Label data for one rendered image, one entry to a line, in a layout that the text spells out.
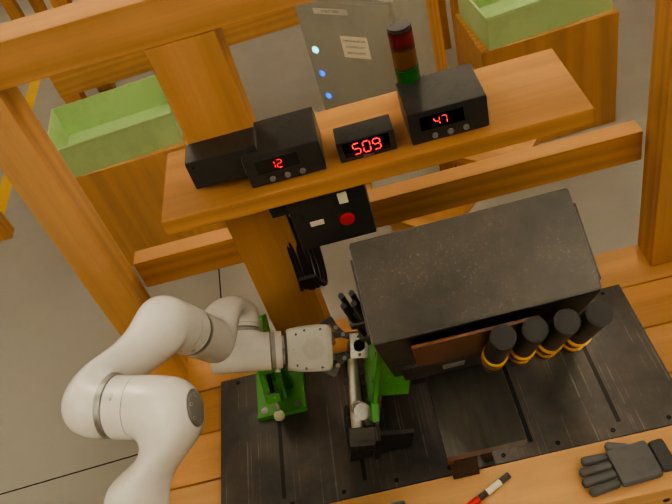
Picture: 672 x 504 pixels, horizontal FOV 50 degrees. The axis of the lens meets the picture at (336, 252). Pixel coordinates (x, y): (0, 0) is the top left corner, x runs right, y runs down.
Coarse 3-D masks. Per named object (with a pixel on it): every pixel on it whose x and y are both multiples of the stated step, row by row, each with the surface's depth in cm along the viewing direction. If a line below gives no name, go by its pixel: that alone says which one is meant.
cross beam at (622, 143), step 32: (608, 128) 176; (640, 128) 173; (512, 160) 176; (544, 160) 175; (576, 160) 176; (608, 160) 178; (384, 192) 179; (416, 192) 178; (448, 192) 179; (480, 192) 180; (512, 192) 181; (384, 224) 184; (160, 256) 183; (192, 256) 183; (224, 256) 185
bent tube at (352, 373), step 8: (352, 336) 157; (352, 344) 156; (360, 344) 165; (352, 352) 156; (360, 352) 157; (368, 352) 157; (352, 360) 169; (352, 368) 169; (352, 376) 169; (352, 384) 169; (360, 384) 170; (352, 392) 169; (360, 392) 169; (352, 400) 169; (352, 416) 168; (352, 424) 168; (360, 424) 168
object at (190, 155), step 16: (192, 144) 149; (208, 144) 148; (224, 144) 146; (240, 144) 145; (256, 144) 146; (192, 160) 145; (208, 160) 145; (224, 160) 145; (240, 160) 146; (192, 176) 147; (208, 176) 148; (224, 176) 148; (240, 176) 149
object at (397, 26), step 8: (392, 24) 143; (400, 24) 142; (408, 24) 142; (392, 32) 141; (400, 32) 141; (408, 32) 141; (392, 40) 142; (400, 40) 142; (408, 40) 142; (392, 48) 144; (400, 48) 143; (408, 48) 143
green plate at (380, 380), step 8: (376, 352) 146; (368, 360) 158; (376, 360) 146; (368, 368) 159; (376, 368) 148; (384, 368) 150; (368, 376) 160; (376, 376) 150; (384, 376) 152; (392, 376) 152; (400, 376) 153; (368, 384) 161; (376, 384) 152; (384, 384) 154; (392, 384) 154; (400, 384) 155; (408, 384) 155; (368, 392) 162; (376, 392) 154; (384, 392) 156; (392, 392) 156; (400, 392) 157; (408, 392) 157; (376, 400) 156
